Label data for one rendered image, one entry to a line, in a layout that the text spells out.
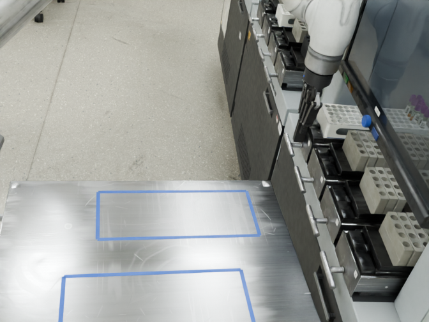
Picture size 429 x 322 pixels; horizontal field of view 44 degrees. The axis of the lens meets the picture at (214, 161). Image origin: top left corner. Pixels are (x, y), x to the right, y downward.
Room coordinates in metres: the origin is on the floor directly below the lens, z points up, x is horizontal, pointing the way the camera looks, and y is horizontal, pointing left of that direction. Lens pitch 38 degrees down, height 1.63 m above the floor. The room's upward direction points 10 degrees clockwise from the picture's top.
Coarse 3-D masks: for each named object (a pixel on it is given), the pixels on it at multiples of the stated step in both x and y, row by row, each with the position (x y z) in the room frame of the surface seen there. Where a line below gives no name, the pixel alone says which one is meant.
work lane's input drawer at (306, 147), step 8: (312, 128) 1.25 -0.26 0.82; (288, 136) 1.28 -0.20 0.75; (312, 136) 1.21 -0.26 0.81; (320, 136) 1.22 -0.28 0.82; (288, 144) 1.24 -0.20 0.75; (296, 144) 1.25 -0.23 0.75; (304, 144) 1.24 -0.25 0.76; (312, 144) 1.19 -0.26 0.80; (320, 144) 1.19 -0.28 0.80; (328, 144) 1.20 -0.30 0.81; (304, 152) 1.22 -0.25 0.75
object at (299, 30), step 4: (296, 20) 1.85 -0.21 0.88; (300, 20) 1.84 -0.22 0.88; (296, 24) 1.83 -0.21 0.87; (300, 24) 1.81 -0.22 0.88; (304, 24) 1.81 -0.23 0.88; (292, 28) 1.87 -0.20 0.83; (296, 28) 1.82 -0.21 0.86; (300, 28) 1.78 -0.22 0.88; (304, 28) 1.79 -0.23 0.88; (292, 32) 1.86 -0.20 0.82; (296, 32) 1.81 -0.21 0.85; (300, 32) 1.77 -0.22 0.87; (304, 32) 1.76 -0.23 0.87; (296, 36) 1.80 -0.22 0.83; (300, 36) 1.76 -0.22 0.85; (304, 36) 1.76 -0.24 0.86; (296, 40) 1.79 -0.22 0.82; (300, 40) 1.76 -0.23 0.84
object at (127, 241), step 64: (64, 192) 0.82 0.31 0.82; (128, 192) 0.86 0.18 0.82; (192, 192) 0.89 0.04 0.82; (256, 192) 0.93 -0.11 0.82; (0, 256) 0.62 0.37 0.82; (64, 256) 0.65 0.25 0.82; (128, 256) 0.68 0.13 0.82; (192, 256) 0.70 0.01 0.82; (256, 256) 0.73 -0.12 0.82; (0, 320) 0.49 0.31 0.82; (64, 320) 0.51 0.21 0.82; (128, 320) 0.54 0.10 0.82; (192, 320) 0.56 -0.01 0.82; (256, 320) 0.58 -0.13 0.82
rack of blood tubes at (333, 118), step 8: (328, 104) 1.31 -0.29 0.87; (336, 104) 1.32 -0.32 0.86; (320, 112) 1.29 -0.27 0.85; (328, 112) 1.27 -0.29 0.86; (336, 112) 1.28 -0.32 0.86; (344, 112) 1.28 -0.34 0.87; (352, 112) 1.29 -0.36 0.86; (360, 112) 1.31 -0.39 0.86; (320, 120) 1.27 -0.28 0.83; (328, 120) 1.23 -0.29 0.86; (336, 120) 1.24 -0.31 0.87; (344, 120) 1.24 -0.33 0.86; (352, 120) 1.25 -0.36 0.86; (360, 120) 1.26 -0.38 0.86; (320, 128) 1.25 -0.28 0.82; (328, 128) 1.22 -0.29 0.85; (336, 128) 1.22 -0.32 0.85; (344, 128) 1.29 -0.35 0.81; (352, 128) 1.23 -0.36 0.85; (360, 128) 1.23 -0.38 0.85; (368, 128) 1.24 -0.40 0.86; (328, 136) 1.22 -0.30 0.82; (336, 136) 1.22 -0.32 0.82; (344, 136) 1.22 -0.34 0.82
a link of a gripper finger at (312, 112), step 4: (312, 104) 1.19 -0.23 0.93; (316, 104) 1.19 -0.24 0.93; (320, 104) 1.19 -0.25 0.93; (312, 108) 1.20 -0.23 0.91; (316, 108) 1.20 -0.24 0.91; (308, 112) 1.21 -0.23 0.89; (312, 112) 1.20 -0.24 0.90; (316, 112) 1.21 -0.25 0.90; (308, 116) 1.21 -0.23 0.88; (312, 116) 1.21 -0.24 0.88; (304, 120) 1.22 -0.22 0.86; (308, 120) 1.21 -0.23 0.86; (312, 120) 1.21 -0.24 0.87; (304, 124) 1.21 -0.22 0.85; (312, 124) 1.22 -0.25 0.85
